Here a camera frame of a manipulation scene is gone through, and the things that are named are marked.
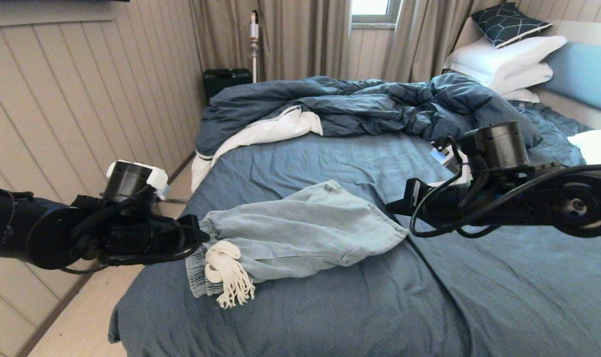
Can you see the beige bed frame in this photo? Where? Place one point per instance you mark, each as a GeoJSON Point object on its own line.
{"type": "Point", "coordinates": [577, 106]}

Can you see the dark blue white-lined duvet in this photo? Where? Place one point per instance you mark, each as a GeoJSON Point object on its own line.
{"type": "Point", "coordinates": [355, 106]}

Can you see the dark geometric patterned cushion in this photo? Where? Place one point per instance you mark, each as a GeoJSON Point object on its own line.
{"type": "Point", "coordinates": [508, 22]}

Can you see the left wrist camera white cap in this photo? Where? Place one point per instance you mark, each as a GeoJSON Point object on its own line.
{"type": "Point", "coordinates": [132, 178]}

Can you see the light blue denim shorts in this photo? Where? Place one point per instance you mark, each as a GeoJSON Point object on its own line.
{"type": "Point", "coordinates": [305, 233]}

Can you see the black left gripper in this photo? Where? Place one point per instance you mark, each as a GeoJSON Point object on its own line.
{"type": "Point", "coordinates": [141, 238]}

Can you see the black hard suitcase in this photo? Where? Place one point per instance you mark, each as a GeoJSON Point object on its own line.
{"type": "Point", "coordinates": [226, 82]}

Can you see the small white pillow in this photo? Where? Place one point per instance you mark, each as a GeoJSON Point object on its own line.
{"type": "Point", "coordinates": [520, 95]}

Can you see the large white pillow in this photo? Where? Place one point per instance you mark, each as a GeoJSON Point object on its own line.
{"type": "Point", "coordinates": [503, 57]}

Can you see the wide beige curtain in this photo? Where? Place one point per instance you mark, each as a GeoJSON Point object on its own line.
{"type": "Point", "coordinates": [290, 39]}

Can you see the white stick vacuum cleaner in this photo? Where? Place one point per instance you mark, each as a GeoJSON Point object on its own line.
{"type": "Point", "coordinates": [253, 44]}

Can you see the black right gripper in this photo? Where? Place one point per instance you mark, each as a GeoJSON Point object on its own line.
{"type": "Point", "coordinates": [444, 203]}

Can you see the narrow beige curtain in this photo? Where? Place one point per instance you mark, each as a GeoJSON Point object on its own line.
{"type": "Point", "coordinates": [424, 39]}

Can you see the blue bed sheet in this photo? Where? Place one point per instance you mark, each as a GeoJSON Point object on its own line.
{"type": "Point", "coordinates": [330, 322]}

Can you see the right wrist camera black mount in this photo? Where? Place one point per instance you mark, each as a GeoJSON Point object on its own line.
{"type": "Point", "coordinates": [498, 146]}

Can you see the light blue padded headboard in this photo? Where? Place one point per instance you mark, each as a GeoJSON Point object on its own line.
{"type": "Point", "coordinates": [585, 74]}

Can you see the plump white pillow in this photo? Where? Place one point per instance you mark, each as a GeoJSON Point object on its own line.
{"type": "Point", "coordinates": [597, 146]}

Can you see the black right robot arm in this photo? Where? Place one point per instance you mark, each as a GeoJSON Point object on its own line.
{"type": "Point", "coordinates": [558, 203]}

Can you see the flat white pillow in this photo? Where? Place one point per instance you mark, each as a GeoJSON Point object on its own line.
{"type": "Point", "coordinates": [525, 77]}

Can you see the window with grey frame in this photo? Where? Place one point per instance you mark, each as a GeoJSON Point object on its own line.
{"type": "Point", "coordinates": [372, 10]}

